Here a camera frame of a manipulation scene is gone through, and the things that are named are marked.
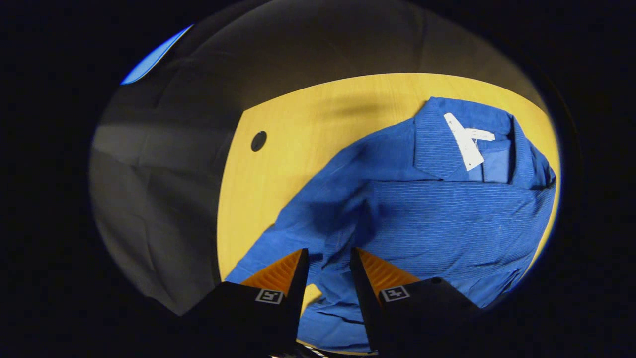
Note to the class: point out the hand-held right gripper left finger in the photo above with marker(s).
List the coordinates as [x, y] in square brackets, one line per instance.
[298, 298]

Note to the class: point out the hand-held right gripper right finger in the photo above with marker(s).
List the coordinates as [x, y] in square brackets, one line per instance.
[362, 298]

